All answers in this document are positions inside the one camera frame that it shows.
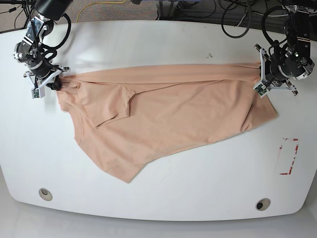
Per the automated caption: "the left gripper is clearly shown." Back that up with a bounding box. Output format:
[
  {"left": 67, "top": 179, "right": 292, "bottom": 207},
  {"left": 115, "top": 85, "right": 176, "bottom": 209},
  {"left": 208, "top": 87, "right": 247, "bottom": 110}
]
[{"left": 254, "top": 44, "right": 298, "bottom": 96}]

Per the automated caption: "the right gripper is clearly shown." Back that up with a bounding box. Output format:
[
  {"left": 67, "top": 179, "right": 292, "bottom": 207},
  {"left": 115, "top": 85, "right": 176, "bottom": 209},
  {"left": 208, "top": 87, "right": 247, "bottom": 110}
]
[{"left": 23, "top": 65, "right": 70, "bottom": 91}]

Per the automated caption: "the peach orange t-shirt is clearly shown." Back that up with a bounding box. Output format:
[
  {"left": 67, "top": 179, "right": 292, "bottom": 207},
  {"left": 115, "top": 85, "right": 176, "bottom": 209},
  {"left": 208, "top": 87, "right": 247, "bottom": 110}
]
[{"left": 57, "top": 63, "right": 277, "bottom": 183}]

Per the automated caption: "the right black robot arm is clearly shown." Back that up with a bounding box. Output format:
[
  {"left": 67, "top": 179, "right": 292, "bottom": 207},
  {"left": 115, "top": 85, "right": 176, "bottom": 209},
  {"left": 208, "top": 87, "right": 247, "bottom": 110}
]
[{"left": 14, "top": 0, "right": 72, "bottom": 91}]

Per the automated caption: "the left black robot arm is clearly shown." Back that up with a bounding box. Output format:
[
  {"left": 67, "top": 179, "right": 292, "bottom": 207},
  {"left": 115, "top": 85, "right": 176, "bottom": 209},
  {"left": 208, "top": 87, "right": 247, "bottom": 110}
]
[{"left": 254, "top": 0, "right": 317, "bottom": 97}]

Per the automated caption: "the red tape rectangle marking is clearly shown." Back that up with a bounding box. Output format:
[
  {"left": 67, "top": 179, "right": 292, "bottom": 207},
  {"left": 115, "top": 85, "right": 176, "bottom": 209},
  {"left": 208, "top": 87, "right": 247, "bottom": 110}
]
[{"left": 277, "top": 138, "right": 300, "bottom": 176}]

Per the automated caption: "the black tripod stand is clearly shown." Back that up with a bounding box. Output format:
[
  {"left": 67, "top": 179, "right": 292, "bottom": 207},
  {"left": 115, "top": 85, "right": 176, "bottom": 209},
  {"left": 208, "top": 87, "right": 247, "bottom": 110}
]
[{"left": 0, "top": 0, "right": 36, "bottom": 31}]

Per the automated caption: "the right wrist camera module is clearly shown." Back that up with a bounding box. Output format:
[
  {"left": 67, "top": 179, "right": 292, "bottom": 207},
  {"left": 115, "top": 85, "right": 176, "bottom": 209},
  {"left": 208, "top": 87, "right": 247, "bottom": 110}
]
[{"left": 31, "top": 87, "right": 45, "bottom": 99}]

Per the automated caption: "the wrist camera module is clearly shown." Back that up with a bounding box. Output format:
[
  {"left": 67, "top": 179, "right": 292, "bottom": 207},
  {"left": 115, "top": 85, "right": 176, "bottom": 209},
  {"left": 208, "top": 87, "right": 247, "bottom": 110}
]
[
  {"left": 31, "top": 87, "right": 45, "bottom": 99},
  {"left": 253, "top": 82, "right": 269, "bottom": 98}
]

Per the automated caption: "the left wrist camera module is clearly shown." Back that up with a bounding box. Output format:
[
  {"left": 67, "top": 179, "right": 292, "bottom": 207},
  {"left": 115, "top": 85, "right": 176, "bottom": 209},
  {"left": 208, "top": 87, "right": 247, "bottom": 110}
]
[{"left": 253, "top": 82, "right": 269, "bottom": 98}]

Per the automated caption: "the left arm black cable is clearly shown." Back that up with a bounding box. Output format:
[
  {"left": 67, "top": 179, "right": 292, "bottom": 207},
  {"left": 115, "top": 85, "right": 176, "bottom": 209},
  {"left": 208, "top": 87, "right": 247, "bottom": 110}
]
[{"left": 220, "top": 0, "right": 293, "bottom": 50}]

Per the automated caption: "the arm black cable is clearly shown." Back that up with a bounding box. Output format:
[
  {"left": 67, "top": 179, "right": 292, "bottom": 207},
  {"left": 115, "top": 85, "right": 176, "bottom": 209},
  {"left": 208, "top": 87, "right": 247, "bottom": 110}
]
[
  {"left": 24, "top": 0, "right": 73, "bottom": 60},
  {"left": 220, "top": 0, "right": 293, "bottom": 50}
]

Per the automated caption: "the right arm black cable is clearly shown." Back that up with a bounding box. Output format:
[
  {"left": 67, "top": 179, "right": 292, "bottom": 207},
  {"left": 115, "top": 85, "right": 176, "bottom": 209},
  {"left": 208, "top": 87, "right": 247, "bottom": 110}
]
[{"left": 24, "top": 0, "right": 73, "bottom": 60}]

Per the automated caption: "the yellow cable on floor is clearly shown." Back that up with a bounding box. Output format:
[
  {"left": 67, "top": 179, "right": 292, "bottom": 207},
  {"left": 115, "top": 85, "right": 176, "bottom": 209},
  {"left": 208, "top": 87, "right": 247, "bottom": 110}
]
[{"left": 76, "top": 0, "right": 127, "bottom": 23}]

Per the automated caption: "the left table cable grommet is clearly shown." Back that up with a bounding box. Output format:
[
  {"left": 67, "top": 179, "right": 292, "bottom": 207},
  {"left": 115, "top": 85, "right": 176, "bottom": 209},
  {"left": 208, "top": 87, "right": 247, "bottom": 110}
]
[{"left": 39, "top": 188, "right": 53, "bottom": 201}]

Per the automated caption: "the table cable grommet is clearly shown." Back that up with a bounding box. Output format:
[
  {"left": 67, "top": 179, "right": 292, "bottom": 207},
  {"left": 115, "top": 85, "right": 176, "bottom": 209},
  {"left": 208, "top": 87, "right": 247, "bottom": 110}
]
[
  {"left": 256, "top": 198, "right": 271, "bottom": 211},
  {"left": 39, "top": 188, "right": 53, "bottom": 201}
]

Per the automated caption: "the right table cable grommet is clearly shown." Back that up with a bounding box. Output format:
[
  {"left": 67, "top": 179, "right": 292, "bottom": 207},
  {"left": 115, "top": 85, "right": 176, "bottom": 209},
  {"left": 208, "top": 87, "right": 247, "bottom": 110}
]
[{"left": 256, "top": 198, "right": 271, "bottom": 211}]

